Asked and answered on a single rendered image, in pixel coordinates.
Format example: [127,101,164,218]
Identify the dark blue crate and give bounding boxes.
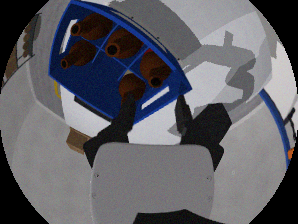
[48,0,192,125]

